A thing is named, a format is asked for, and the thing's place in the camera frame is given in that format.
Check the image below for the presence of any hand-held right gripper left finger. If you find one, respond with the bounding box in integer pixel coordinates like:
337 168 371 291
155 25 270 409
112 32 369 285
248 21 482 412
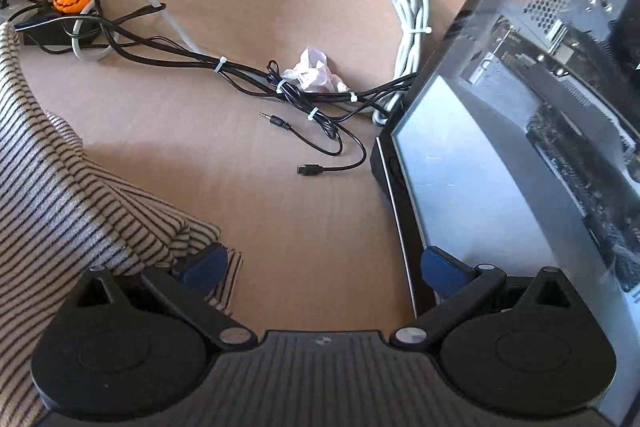
74 242 257 351

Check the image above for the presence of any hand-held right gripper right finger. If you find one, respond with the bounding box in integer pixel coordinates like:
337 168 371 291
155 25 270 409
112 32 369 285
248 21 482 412
389 245 574 351

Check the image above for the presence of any striped shirt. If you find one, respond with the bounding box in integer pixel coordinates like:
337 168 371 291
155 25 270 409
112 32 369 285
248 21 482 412
0 22 244 427

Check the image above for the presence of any glass sided computer case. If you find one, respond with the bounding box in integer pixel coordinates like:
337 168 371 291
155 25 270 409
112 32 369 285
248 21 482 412
370 0 640 427

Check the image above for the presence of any black adapter box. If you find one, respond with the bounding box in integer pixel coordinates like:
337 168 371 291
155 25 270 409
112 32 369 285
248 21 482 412
22 14 121 49

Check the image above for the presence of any black usb cable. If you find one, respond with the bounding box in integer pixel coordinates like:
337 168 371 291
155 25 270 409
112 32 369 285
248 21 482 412
296 119 368 178

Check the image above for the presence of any black audio jack cable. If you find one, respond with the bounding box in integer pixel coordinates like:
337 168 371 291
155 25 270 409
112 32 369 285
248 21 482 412
259 111 346 156

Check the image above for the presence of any black cable bundle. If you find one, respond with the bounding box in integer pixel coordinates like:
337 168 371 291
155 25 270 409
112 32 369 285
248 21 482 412
0 0 419 128

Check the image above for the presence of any white power cable with plug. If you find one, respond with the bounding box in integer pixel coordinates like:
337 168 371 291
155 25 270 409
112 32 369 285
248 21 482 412
372 0 433 126

